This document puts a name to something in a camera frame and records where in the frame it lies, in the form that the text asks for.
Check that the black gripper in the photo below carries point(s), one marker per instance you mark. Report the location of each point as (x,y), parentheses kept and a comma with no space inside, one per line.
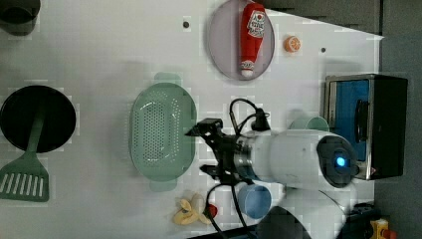
(224,147)

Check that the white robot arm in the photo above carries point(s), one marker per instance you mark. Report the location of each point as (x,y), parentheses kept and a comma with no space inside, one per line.
(315,167)

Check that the red toy strawberry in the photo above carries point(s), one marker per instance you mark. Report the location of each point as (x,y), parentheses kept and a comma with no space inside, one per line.
(211,211)

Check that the peeled toy banana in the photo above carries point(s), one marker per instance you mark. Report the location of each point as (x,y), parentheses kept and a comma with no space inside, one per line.
(191,210)

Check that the blue cup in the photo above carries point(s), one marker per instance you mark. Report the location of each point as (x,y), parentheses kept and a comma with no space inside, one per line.
(254,200)

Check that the green cup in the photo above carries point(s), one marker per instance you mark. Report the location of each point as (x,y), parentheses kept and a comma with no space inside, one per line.
(317,123)

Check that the purple round plate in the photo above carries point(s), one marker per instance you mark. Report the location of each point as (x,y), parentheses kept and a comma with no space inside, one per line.
(224,41)

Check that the orange slice toy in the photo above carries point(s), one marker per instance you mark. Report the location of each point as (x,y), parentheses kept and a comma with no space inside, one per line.
(292,44)

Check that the red ketchup bottle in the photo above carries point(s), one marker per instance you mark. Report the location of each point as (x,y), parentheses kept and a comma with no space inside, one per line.
(251,36)

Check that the black toaster oven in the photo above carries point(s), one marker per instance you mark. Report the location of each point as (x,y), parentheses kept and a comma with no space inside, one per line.
(370,112)

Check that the green slotted spatula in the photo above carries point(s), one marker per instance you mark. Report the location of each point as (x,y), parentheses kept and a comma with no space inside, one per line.
(26,178)

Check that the black round pot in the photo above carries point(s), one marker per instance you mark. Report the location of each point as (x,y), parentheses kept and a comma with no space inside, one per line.
(19,110)

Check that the dark cylinder container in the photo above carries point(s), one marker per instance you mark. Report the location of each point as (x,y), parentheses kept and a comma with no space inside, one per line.
(18,17)

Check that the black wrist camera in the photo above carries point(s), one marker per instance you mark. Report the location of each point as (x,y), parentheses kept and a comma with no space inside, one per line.
(214,124)

